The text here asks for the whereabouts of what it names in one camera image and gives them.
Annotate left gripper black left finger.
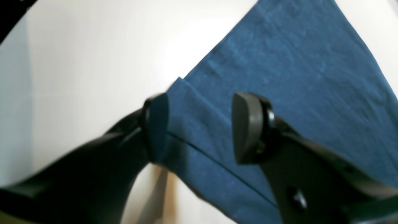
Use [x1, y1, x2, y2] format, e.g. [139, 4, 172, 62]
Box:
[0, 93, 169, 224]

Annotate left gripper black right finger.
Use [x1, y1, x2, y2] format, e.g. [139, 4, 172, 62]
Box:
[232, 92, 398, 224]

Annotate dark blue t-shirt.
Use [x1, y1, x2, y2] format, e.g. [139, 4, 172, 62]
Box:
[155, 0, 398, 224]

